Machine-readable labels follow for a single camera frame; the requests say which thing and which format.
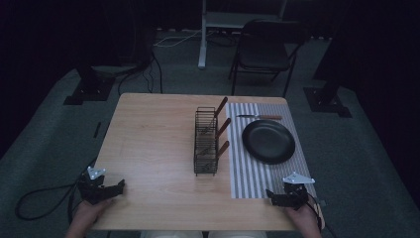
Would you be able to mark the black round plate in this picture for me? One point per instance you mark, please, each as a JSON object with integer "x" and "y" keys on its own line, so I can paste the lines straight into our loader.
{"x": 268, "y": 141}

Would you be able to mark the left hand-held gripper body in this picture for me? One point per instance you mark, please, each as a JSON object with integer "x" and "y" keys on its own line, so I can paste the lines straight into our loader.
{"x": 93, "y": 191}

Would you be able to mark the small dark floor strip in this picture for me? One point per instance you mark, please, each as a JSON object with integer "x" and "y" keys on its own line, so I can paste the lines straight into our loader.
{"x": 97, "y": 129}

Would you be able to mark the grey white striped placemat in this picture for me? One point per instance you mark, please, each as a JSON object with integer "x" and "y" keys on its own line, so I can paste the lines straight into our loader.
{"x": 251, "y": 178}

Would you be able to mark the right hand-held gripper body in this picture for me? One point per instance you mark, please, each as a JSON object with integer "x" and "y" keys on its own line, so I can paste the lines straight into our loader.
{"x": 295, "y": 191}

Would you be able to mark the black folding chair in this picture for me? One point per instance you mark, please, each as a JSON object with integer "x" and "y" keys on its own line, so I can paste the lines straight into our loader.
{"x": 264, "y": 49}

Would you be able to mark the black stand base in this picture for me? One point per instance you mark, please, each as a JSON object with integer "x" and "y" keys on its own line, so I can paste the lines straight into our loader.
{"x": 325, "y": 99}
{"x": 90, "y": 89}

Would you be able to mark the white metal stand frame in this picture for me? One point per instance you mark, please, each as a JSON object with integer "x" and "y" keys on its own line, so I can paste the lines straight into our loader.
{"x": 206, "y": 29}

